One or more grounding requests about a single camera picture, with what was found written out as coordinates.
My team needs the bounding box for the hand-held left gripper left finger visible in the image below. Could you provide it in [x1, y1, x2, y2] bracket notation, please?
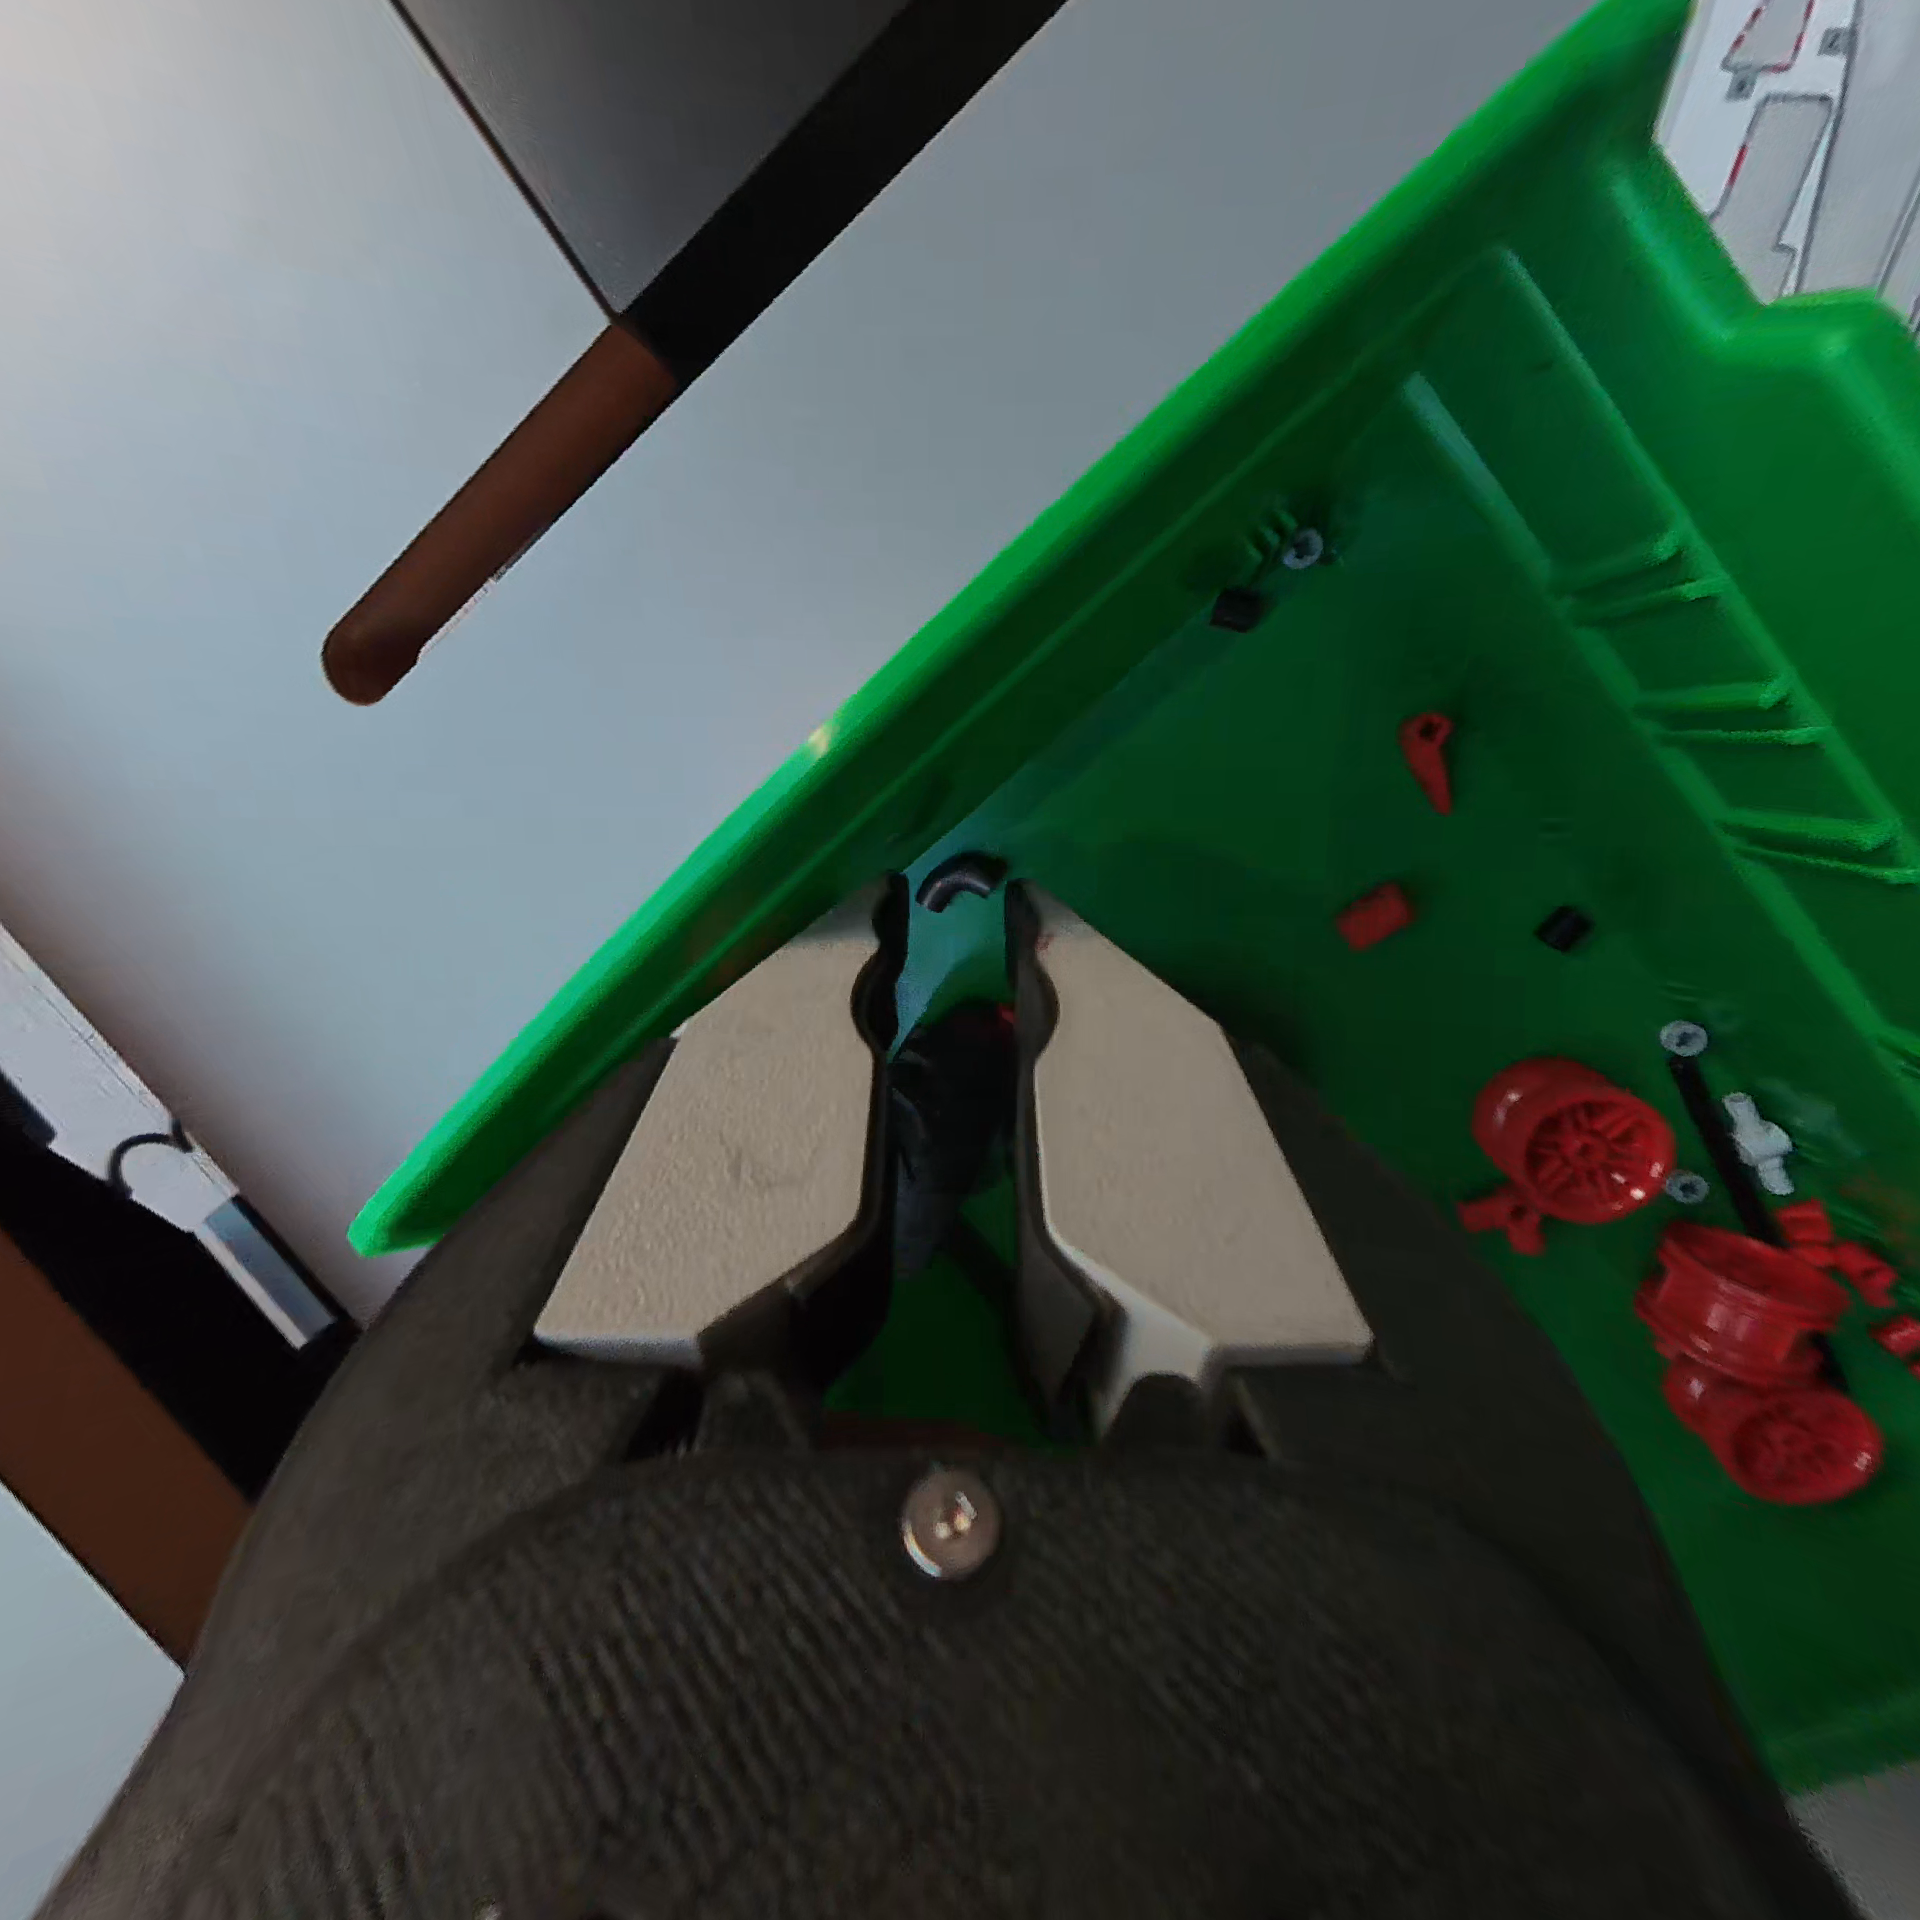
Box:
[533, 872, 911, 1373]

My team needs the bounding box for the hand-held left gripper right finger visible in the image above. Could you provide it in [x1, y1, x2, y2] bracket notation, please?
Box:
[1005, 883, 1374, 1444]

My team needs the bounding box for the green plastic bin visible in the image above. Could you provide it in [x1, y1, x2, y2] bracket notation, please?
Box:
[348, 0, 1920, 1795]

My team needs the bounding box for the black lego tire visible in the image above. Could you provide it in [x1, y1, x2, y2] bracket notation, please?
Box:
[886, 1005, 1023, 1285]

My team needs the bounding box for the black lego axle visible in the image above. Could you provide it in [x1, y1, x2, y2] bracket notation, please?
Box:
[1663, 1050, 1848, 1389]

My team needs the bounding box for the desk with brown edge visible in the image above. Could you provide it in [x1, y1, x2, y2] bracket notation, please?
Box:
[0, 1222, 255, 1920]

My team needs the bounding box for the white sticker sheet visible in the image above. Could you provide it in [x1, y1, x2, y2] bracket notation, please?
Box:
[1658, 0, 1920, 325]

